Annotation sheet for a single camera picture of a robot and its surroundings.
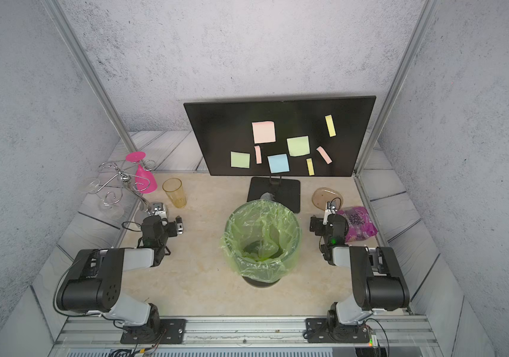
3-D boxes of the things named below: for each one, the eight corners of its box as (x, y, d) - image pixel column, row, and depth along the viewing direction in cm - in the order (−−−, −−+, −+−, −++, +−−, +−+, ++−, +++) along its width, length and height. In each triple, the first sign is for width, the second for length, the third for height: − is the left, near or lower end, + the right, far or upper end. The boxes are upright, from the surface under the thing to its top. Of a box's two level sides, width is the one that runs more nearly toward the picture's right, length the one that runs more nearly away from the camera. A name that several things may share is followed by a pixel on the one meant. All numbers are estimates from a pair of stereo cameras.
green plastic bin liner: (229, 299, 82) (217, 271, 61) (234, 238, 98) (226, 200, 77) (294, 299, 82) (305, 271, 61) (289, 238, 98) (296, 200, 77)
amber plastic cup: (170, 210, 108) (159, 190, 97) (174, 197, 113) (165, 177, 102) (186, 210, 108) (178, 190, 97) (190, 197, 113) (182, 177, 102)
